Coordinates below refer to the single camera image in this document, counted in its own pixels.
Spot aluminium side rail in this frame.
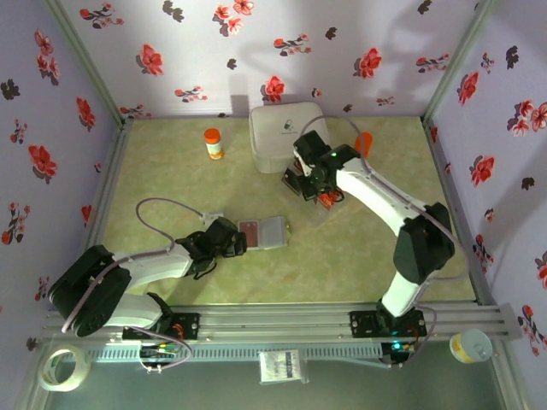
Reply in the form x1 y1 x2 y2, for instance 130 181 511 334
79 119 134 274
422 119 497 307

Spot red credit card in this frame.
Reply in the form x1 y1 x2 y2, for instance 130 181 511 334
238 220 262 250

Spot orange cylinder container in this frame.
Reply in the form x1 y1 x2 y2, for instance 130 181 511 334
353 131 374 159

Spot grey slotted cable duct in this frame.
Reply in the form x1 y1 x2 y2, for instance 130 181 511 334
91 343 384 365

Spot green circuit board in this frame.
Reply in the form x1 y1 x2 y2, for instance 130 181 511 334
140 344 180 360

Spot white paper label packet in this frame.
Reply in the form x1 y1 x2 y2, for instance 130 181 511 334
258 348 309 385

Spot orange bottle white label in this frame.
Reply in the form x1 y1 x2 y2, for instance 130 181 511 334
203 127 226 161

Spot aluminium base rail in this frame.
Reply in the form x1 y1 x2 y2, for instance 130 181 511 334
40 301 523 343

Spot yellow and white cup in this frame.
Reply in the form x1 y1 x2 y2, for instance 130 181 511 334
448 328 493 365

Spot white storage box pill logo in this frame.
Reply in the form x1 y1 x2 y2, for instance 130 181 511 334
249 101 331 174

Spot clear tape roll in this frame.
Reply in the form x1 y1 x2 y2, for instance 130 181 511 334
37 344 92 393

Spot black controller board green light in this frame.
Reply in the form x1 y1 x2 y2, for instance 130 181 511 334
382 339 418 368

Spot small red packet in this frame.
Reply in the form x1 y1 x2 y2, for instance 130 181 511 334
316 190 345 209

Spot aluminium frame post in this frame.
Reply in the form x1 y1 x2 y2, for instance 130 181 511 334
421 0 492 125
44 0 133 129

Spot dark card with white frame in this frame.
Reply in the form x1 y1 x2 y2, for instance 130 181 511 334
280 167 306 197

